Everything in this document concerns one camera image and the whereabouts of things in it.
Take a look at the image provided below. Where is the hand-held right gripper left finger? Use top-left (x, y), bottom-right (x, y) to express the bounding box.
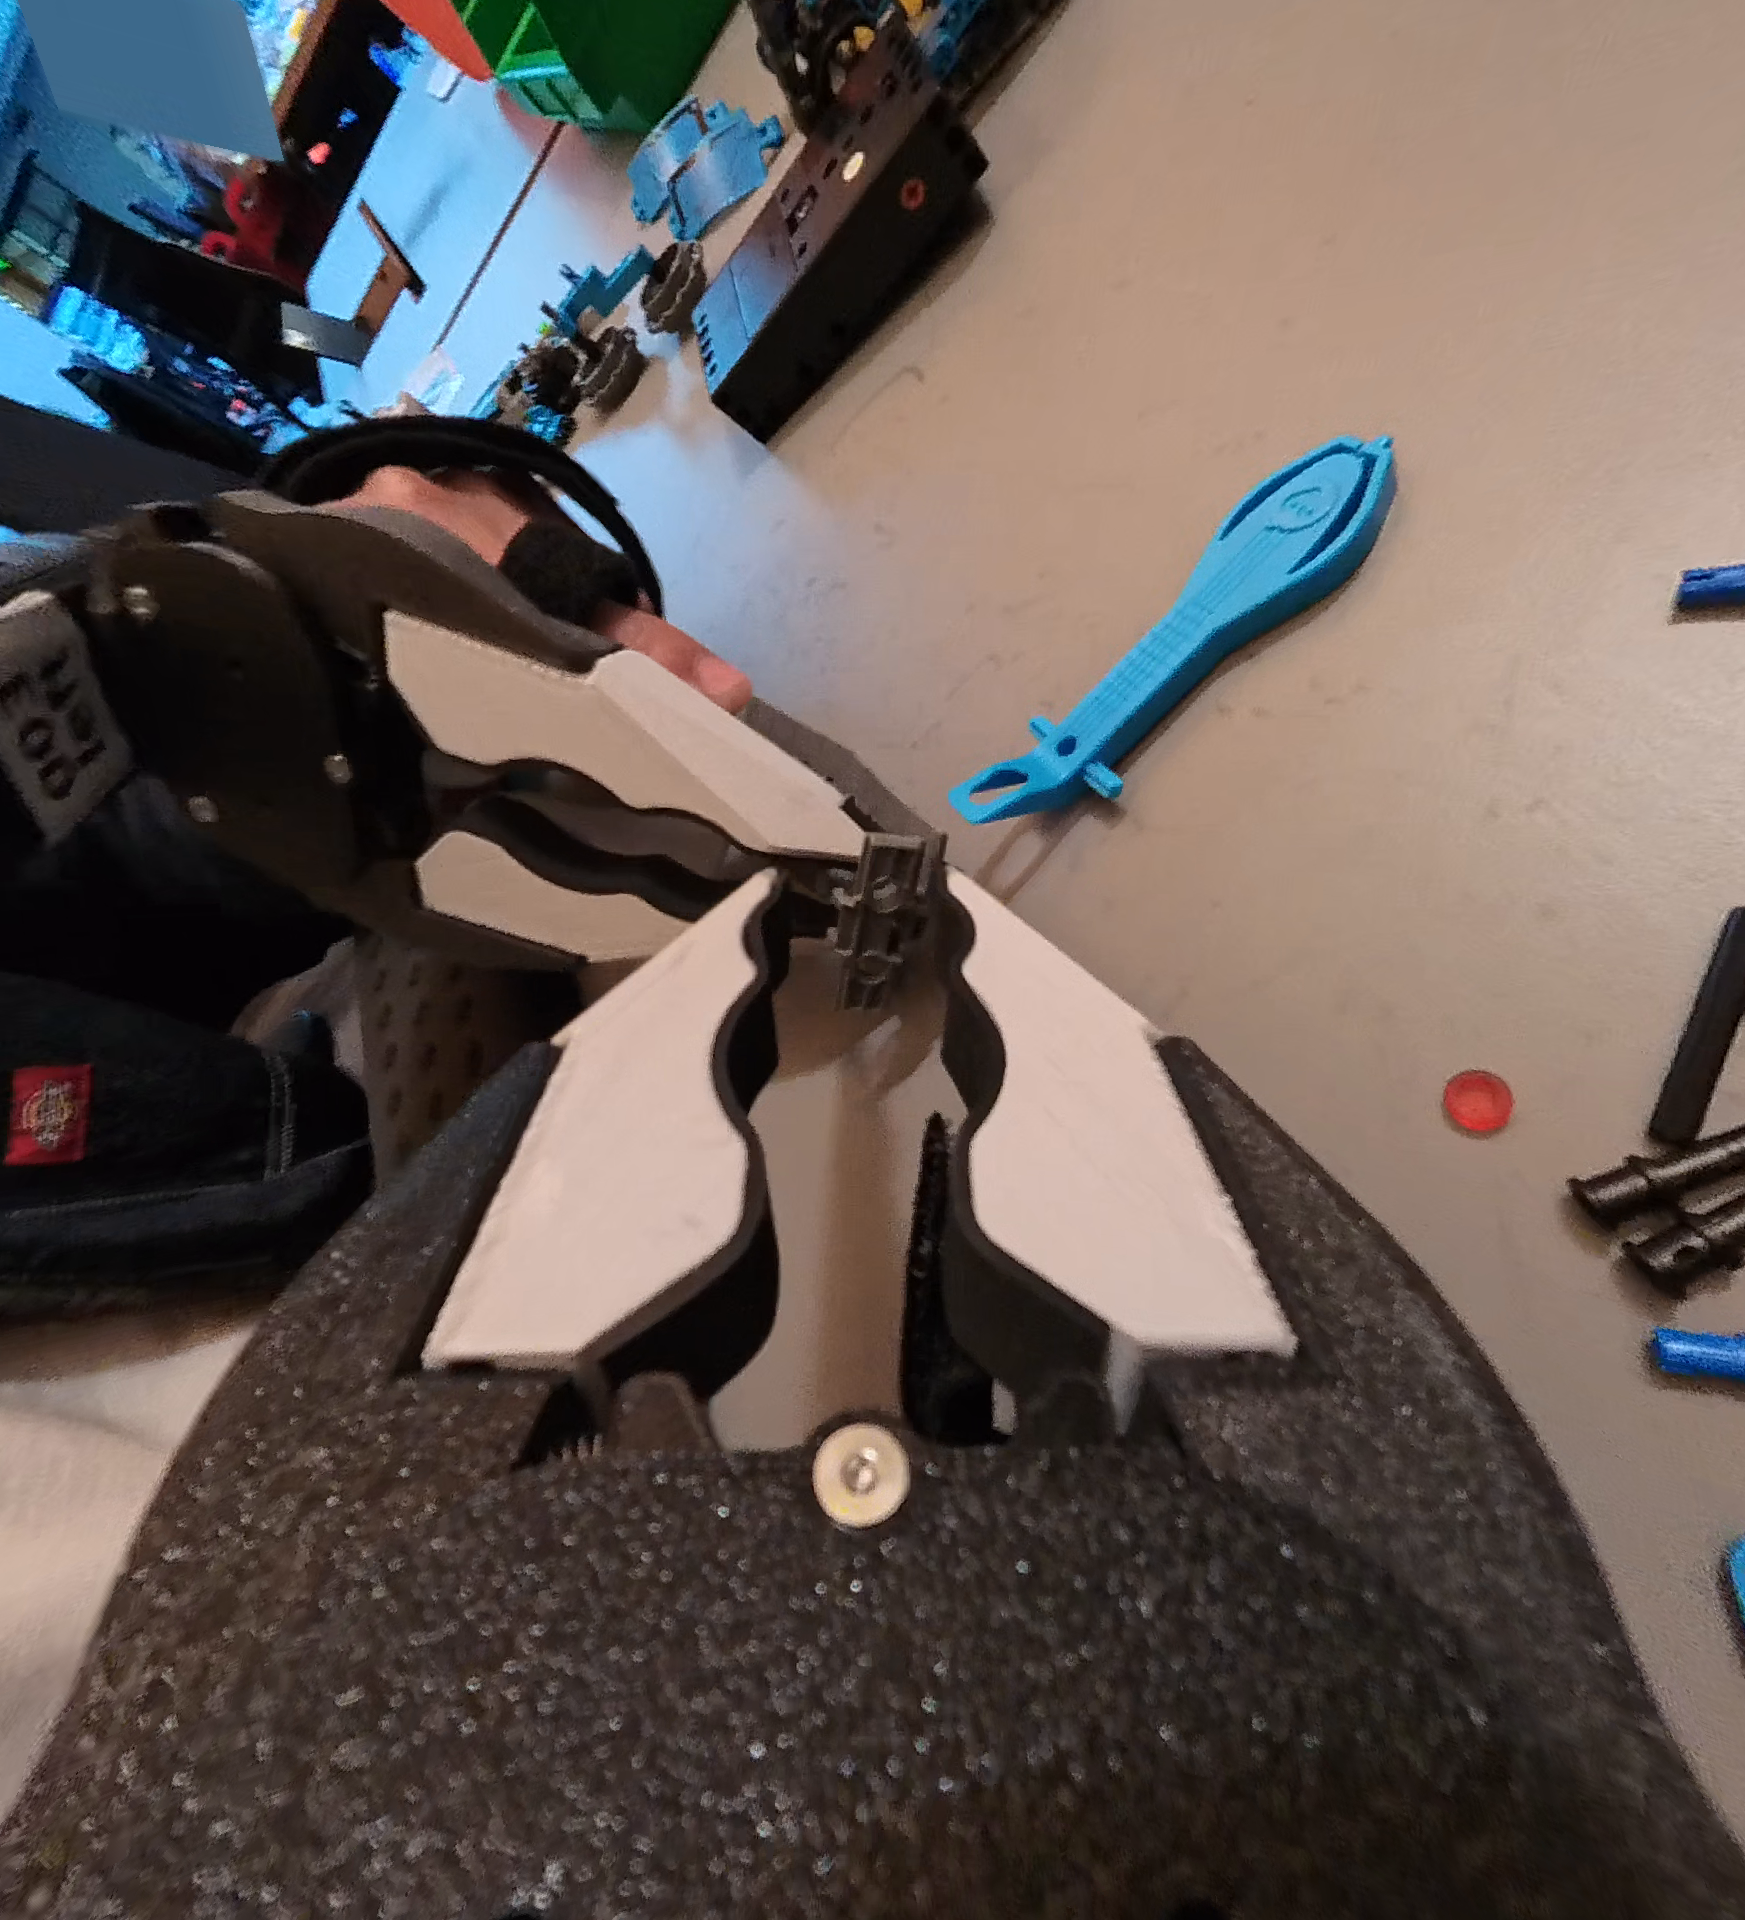
top-left (418, 866), bottom-right (786, 1374)

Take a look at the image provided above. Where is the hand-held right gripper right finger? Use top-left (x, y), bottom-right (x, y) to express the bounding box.
top-left (939, 871), bottom-right (1297, 1433)

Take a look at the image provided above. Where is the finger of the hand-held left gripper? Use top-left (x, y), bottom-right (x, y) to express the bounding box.
top-left (382, 608), bottom-right (950, 873)
top-left (410, 794), bottom-right (828, 969)

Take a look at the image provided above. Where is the grey toy track chain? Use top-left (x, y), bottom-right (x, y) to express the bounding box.
top-left (823, 828), bottom-right (953, 1013)

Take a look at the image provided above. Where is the pile of plastic building pieces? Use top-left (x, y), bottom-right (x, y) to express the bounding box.
top-left (1566, 554), bottom-right (1745, 1730)

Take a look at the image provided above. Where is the person's left forearm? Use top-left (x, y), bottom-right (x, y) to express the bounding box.
top-left (0, 368), bottom-right (365, 580)

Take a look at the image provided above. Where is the person's left hand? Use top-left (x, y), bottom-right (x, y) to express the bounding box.
top-left (347, 462), bottom-right (759, 714)

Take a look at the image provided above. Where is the black studded pad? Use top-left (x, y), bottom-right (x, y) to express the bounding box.
top-left (234, 938), bottom-right (581, 1187)

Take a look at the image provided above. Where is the person's dark denim clothing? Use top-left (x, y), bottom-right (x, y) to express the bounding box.
top-left (0, 659), bottom-right (381, 1330)

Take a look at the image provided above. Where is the black control box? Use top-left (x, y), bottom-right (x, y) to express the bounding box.
top-left (691, 82), bottom-right (993, 445)

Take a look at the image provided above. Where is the blue curved panel piece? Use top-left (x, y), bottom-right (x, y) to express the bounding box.
top-left (627, 97), bottom-right (786, 242)

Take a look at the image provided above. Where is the blue plastic separator tool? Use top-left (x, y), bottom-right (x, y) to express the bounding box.
top-left (952, 434), bottom-right (1399, 826)

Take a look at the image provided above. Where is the green plastic bin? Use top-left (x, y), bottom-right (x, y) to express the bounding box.
top-left (458, 0), bottom-right (741, 138)

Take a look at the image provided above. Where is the orange plastic case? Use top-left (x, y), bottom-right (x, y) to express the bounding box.
top-left (384, 0), bottom-right (498, 84)

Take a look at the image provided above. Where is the person's white garment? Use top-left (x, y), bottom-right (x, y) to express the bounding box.
top-left (0, 1306), bottom-right (273, 1878)

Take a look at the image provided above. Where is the small blue bracket piece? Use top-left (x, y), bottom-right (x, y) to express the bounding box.
top-left (549, 247), bottom-right (656, 324)

